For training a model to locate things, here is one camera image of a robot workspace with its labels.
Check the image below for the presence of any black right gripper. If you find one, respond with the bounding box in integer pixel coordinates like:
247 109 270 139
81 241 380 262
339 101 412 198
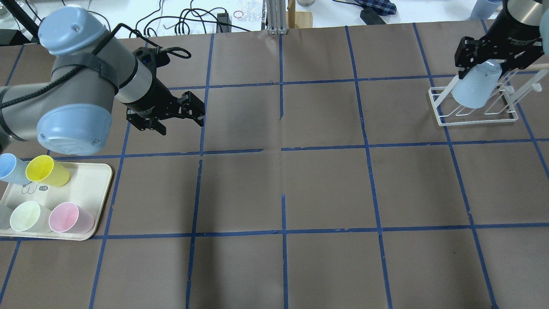
455 9 545 79

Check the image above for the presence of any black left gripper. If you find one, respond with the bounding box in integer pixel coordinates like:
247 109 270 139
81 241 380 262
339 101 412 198
116 76 206 136

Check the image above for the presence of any light blue plastic cup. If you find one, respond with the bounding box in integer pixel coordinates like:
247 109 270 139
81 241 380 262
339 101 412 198
451 59 502 109

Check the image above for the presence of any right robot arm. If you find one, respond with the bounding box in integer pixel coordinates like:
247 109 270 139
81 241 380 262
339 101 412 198
454 0 544 79

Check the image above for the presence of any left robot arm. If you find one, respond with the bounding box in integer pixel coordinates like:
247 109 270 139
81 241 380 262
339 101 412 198
1 6 206 156

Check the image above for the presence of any yellow plastic cup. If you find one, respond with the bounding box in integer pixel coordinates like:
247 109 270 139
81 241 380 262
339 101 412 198
25 155 71 187

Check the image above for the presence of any pink plastic cup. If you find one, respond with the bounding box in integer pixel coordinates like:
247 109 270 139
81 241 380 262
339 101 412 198
48 202 95 233

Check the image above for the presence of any pale green plastic cup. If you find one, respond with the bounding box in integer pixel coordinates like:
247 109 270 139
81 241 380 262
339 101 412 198
9 201 52 233

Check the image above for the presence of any blue plaid folded umbrella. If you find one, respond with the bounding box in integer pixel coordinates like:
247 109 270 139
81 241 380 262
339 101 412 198
355 0 397 16

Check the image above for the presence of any cream plastic tray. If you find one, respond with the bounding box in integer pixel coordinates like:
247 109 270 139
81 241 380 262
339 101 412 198
0 162 113 241

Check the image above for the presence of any black power adapter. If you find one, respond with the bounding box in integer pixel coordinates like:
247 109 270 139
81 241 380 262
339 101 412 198
216 12 232 33

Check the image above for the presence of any black box on table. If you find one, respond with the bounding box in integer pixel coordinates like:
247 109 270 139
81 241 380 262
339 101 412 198
359 6 386 25

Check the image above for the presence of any wooden mug tree stand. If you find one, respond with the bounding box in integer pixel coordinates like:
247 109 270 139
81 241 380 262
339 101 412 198
286 0 313 29

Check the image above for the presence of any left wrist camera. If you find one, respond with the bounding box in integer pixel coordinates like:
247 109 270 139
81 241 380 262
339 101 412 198
132 47 192 71

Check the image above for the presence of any white wire cup rack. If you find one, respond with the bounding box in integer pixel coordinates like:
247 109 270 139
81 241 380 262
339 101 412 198
427 59 548 127

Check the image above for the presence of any black cable bundle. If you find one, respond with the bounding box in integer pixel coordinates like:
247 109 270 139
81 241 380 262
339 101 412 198
129 0 251 39

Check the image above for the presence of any aluminium frame post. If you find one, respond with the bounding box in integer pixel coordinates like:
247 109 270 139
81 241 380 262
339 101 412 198
264 0 288 35

